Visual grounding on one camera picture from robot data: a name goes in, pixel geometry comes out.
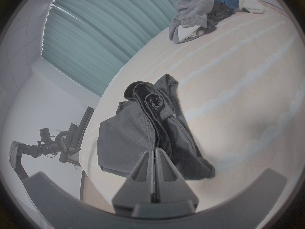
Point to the black chest of drawers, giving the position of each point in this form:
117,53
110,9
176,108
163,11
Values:
83,127

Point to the blue-green curtain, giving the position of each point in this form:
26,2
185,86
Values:
107,32

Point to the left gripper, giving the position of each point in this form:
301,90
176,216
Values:
51,148

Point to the bed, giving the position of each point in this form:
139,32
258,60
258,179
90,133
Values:
238,104

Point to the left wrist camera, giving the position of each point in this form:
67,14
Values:
44,134

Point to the black T-shirt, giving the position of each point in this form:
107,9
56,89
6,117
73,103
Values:
128,132

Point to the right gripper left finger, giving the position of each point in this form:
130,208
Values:
138,187

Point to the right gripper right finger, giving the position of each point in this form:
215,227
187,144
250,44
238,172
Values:
171,189

